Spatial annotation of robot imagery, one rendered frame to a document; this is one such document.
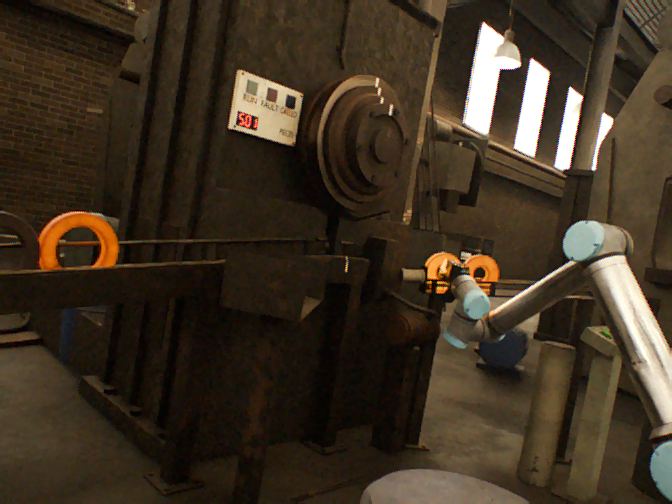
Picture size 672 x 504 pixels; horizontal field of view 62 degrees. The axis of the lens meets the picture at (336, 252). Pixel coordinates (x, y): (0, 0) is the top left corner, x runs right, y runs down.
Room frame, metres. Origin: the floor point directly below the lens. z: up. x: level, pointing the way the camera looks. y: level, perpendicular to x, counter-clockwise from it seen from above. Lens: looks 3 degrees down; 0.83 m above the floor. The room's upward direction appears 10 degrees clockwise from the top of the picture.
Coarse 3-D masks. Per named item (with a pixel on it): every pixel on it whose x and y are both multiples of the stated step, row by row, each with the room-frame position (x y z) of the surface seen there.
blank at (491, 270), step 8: (472, 256) 2.23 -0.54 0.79; (480, 256) 2.21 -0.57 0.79; (472, 264) 2.20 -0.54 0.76; (480, 264) 2.21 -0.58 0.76; (488, 264) 2.22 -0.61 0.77; (496, 264) 2.23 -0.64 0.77; (472, 272) 2.21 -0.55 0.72; (488, 272) 2.22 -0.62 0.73; (496, 272) 2.23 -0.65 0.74; (488, 280) 2.22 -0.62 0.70; (496, 280) 2.23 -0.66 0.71
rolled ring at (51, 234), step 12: (60, 216) 1.31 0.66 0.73; (72, 216) 1.31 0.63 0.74; (84, 216) 1.33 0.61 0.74; (96, 216) 1.35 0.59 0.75; (48, 228) 1.28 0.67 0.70; (60, 228) 1.29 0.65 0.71; (96, 228) 1.35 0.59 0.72; (108, 228) 1.38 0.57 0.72; (48, 240) 1.28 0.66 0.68; (108, 240) 1.38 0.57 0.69; (48, 252) 1.28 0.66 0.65; (108, 252) 1.38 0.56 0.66; (48, 264) 1.28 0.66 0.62; (96, 264) 1.38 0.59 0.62; (108, 264) 1.39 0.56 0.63
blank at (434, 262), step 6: (432, 258) 2.18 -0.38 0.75; (438, 258) 2.18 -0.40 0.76; (444, 258) 2.18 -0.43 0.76; (450, 258) 2.19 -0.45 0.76; (456, 258) 2.19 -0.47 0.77; (426, 264) 2.19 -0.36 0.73; (432, 264) 2.17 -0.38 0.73; (438, 264) 2.18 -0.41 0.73; (432, 270) 2.17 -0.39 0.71; (432, 276) 2.18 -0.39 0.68; (438, 282) 2.18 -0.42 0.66; (444, 282) 2.19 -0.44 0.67; (438, 288) 2.18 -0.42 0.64; (444, 288) 2.19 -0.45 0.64
